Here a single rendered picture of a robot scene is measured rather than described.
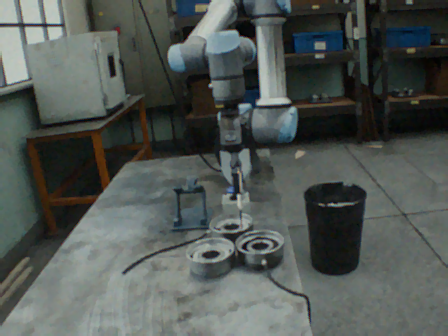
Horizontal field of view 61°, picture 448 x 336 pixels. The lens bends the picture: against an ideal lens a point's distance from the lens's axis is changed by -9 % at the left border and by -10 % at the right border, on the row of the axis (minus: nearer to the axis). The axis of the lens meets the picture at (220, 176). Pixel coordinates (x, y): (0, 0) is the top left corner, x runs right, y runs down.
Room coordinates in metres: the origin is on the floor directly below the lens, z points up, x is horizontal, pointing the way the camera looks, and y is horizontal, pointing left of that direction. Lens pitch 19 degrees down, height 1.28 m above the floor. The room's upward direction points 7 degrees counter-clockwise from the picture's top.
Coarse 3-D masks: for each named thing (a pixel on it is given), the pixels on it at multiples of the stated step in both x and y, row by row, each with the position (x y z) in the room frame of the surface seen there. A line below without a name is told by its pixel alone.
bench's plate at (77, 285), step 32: (160, 160) 1.66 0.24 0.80; (192, 160) 1.60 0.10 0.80; (128, 192) 1.32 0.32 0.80; (160, 192) 1.28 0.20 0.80; (224, 192) 1.22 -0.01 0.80; (256, 192) 1.18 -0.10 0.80; (96, 224) 1.08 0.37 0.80; (128, 224) 1.06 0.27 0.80; (160, 224) 1.03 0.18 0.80; (256, 224) 0.97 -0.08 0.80; (64, 256) 0.90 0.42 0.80; (96, 256) 0.88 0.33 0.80; (128, 256) 0.87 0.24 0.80; (160, 256) 0.86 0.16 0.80; (288, 256) 0.79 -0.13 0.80; (32, 288) 0.76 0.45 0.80; (64, 288) 0.75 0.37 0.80; (96, 288) 0.74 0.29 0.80; (128, 288) 0.73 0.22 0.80; (160, 288) 0.72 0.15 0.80; (192, 288) 0.71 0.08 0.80; (224, 288) 0.70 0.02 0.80; (256, 288) 0.68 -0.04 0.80; (32, 320) 0.64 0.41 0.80; (64, 320) 0.63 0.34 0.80; (96, 320) 0.63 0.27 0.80; (128, 320) 0.62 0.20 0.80; (160, 320) 0.61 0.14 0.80; (192, 320) 0.60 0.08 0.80; (224, 320) 0.59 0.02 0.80; (256, 320) 0.58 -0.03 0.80; (288, 320) 0.57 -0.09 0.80
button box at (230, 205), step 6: (246, 192) 1.08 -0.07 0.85; (228, 198) 1.05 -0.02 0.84; (234, 198) 1.04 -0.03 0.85; (246, 198) 1.04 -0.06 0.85; (222, 204) 1.02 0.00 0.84; (228, 204) 1.02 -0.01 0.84; (234, 204) 1.02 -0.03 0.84; (246, 204) 1.01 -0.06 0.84; (228, 210) 1.02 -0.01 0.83; (234, 210) 1.02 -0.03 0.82; (246, 210) 1.01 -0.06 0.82
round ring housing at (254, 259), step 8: (248, 232) 0.85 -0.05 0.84; (256, 232) 0.85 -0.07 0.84; (264, 232) 0.85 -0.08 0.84; (272, 232) 0.84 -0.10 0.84; (240, 240) 0.83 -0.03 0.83; (264, 240) 0.82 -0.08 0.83; (280, 240) 0.81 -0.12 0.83; (240, 248) 0.78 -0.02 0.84; (248, 248) 0.79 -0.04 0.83; (256, 248) 0.82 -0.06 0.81; (264, 248) 0.82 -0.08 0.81; (280, 248) 0.77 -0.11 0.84; (240, 256) 0.77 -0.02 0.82; (248, 256) 0.76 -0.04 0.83; (256, 256) 0.75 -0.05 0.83; (264, 256) 0.75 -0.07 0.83; (272, 256) 0.75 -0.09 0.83; (280, 256) 0.76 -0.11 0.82; (248, 264) 0.77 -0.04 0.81; (256, 264) 0.76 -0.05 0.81; (272, 264) 0.76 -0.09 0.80
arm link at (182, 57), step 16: (224, 0) 1.35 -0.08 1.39; (208, 16) 1.26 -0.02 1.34; (224, 16) 1.28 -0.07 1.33; (240, 16) 1.41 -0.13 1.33; (192, 32) 1.19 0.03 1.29; (208, 32) 1.17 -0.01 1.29; (176, 48) 1.10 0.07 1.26; (192, 48) 1.08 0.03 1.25; (176, 64) 1.09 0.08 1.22; (192, 64) 1.08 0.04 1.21
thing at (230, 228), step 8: (224, 216) 0.96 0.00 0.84; (232, 216) 0.96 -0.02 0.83; (248, 216) 0.93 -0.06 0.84; (216, 224) 0.94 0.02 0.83; (224, 224) 0.93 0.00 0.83; (232, 224) 0.93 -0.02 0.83; (240, 224) 0.92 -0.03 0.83; (248, 224) 0.92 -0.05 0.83; (216, 232) 0.88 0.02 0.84; (224, 232) 0.86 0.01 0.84; (232, 232) 0.86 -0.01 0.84; (240, 232) 0.86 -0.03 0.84; (232, 240) 0.86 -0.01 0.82
